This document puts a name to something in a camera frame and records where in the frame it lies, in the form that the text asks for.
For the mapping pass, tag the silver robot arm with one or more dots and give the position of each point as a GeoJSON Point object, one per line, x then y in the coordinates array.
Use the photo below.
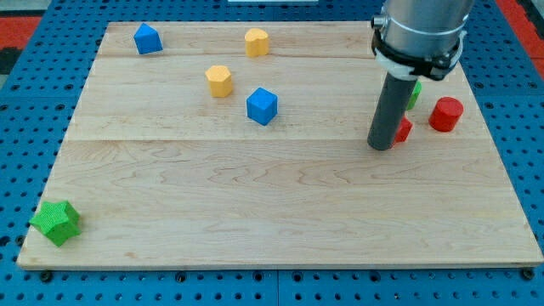
{"type": "Point", "coordinates": [420, 38]}

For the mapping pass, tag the green star block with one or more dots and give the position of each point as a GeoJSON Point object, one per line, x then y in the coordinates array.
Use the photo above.
{"type": "Point", "coordinates": [57, 221]}

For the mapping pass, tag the blue cube block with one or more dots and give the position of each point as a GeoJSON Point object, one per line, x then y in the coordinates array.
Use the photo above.
{"type": "Point", "coordinates": [262, 106]}

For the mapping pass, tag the wooden board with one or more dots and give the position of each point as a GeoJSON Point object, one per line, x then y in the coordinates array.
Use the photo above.
{"type": "Point", "coordinates": [167, 177]}

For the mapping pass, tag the yellow hexagon block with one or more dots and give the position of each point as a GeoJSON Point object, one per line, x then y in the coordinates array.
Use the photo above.
{"type": "Point", "coordinates": [219, 81]}

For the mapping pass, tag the yellow heart block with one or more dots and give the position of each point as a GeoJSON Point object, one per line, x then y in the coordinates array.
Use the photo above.
{"type": "Point", "coordinates": [256, 42]}

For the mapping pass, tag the red block behind tool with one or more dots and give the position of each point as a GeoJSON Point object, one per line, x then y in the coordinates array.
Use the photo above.
{"type": "Point", "coordinates": [403, 131]}

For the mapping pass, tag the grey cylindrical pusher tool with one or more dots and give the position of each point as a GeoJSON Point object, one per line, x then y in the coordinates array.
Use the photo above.
{"type": "Point", "coordinates": [391, 107]}

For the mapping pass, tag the green block behind tool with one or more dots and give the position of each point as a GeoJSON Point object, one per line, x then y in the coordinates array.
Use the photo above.
{"type": "Point", "coordinates": [414, 96]}

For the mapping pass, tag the blue triangular block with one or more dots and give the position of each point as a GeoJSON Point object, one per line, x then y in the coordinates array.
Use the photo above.
{"type": "Point", "coordinates": [147, 39]}

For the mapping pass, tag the red cylinder block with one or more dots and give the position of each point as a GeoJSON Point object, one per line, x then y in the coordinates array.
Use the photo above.
{"type": "Point", "coordinates": [446, 114]}

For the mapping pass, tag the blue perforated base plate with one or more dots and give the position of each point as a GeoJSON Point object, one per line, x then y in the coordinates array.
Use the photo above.
{"type": "Point", "coordinates": [41, 92]}

